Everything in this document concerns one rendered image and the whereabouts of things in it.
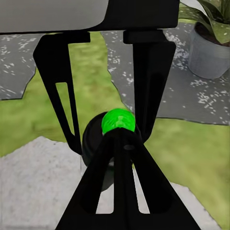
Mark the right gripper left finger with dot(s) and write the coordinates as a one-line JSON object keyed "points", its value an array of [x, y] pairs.
{"points": [[80, 213]]}

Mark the pot plant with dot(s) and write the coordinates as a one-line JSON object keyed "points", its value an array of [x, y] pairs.
{"points": [[209, 55]]}

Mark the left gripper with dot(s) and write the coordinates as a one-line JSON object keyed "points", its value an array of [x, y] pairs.
{"points": [[142, 23]]}

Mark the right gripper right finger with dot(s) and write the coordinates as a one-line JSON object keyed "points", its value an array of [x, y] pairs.
{"points": [[167, 211]]}

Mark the insectifuge atomizer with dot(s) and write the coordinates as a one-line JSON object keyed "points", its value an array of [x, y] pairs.
{"points": [[94, 133]]}

